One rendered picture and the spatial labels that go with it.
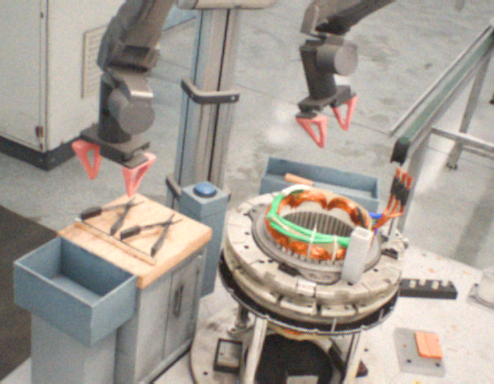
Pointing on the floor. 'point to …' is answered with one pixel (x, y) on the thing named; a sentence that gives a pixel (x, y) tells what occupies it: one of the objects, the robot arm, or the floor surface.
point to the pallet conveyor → (414, 140)
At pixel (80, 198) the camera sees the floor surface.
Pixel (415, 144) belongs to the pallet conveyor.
